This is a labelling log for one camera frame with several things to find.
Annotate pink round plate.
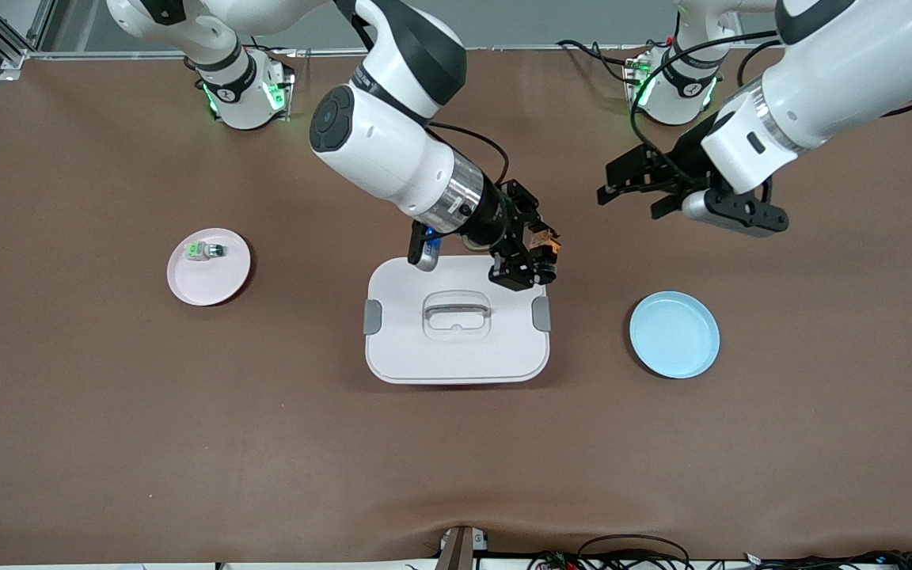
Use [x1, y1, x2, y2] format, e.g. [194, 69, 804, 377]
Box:
[166, 228, 252, 307]

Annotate translucent grey box handle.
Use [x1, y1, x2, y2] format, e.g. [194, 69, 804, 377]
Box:
[422, 302, 493, 321]

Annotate black looped cable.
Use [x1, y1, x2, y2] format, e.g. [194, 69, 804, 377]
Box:
[579, 534, 690, 570]

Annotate orange push button switch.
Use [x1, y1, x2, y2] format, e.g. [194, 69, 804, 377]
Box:
[530, 228, 561, 262]

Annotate black cable bundle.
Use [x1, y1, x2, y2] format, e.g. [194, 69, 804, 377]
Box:
[741, 549, 912, 570]

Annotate white lidded storage box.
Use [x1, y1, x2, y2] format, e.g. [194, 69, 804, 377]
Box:
[364, 254, 552, 386]

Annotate metal camera post bracket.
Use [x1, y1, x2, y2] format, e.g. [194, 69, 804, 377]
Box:
[434, 525, 490, 570]

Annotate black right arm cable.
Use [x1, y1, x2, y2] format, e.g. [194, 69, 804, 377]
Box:
[428, 121, 512, 191]

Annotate black right base cable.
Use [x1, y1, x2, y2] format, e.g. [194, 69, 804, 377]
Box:
[244, 8, 276, 55]

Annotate black left base cables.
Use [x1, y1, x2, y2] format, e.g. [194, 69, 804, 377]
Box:
[556, 38, 643, 84]

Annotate aluminium frame profile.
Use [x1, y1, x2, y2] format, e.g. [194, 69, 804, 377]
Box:
[0, 0, 57, 84]

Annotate brown table cover sheet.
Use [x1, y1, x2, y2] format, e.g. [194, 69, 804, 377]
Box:
[0, 46, 912, 567]

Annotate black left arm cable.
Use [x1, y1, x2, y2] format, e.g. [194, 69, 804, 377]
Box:
[629, 30, 781, 187]

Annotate coloured wire bundle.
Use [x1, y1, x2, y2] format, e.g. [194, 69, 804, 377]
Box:
[527, 550, 583, 570]

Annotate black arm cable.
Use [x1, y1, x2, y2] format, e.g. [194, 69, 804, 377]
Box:
[428, 121, 512, 191]
[629, 30, 781, 187]

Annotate light blue round plate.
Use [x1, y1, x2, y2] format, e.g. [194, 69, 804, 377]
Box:
[629, 291, 720, 380]

